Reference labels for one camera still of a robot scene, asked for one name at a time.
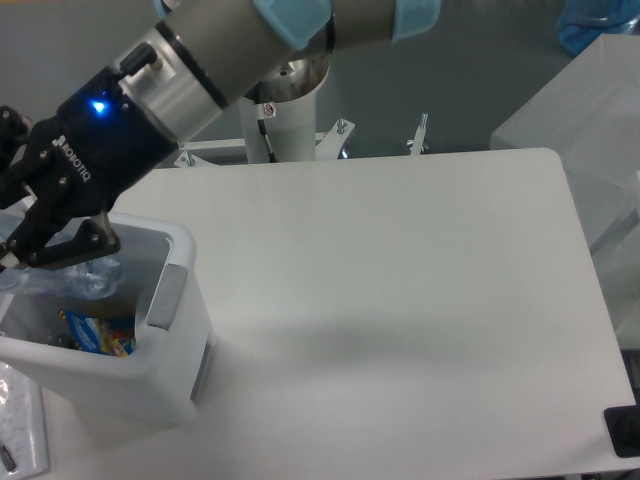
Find white pedestal base frame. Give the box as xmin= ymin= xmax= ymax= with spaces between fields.
xmin=174 ymin=112 xmax=429 ymax=167

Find white trash can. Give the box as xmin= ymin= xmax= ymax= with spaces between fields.
xmin=1 ymin=214 xmax=214 ymax=424

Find black pedestal cable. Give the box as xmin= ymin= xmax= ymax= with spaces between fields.
xmin=257 ymin=117 xmax=279 ymax=164

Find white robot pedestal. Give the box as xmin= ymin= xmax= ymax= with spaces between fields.
xmin=238 ymin=54 xmax=331 ymax=164

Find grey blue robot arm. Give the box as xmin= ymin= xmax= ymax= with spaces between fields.
xmin=1 ymin=1 xmax=441 ymax=270

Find black device at table edge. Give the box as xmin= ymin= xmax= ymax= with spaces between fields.
xmin=604 ymin=405 xmax=639 ymax=458

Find blue plastic bag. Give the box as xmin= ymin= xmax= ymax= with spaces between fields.
xmin=556 ymin=0 xmax=639 ymax=56

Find colourful snack packets in bin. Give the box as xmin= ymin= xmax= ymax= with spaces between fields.
xmin=46 ymin=310 xmax=136 ymax=358

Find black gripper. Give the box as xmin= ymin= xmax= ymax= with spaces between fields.
xmin=1 ymin=67 xmax=177 ymax=270

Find black pen on tray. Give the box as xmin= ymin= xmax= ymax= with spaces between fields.
xmin=0 ymin=444 xmax=16 ymax=473

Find crushed clear plastic bottle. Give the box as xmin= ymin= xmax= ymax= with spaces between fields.
xmin=1 ymin=253 xmax=127 ymax=300

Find white side table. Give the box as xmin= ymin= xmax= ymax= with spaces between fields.
xmin=490 ymin=34 xmax=639 ymax=350

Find clear plastic tray with paper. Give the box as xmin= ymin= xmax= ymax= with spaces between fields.
xmin=1 ymin=363 xmax=50 ymax=479

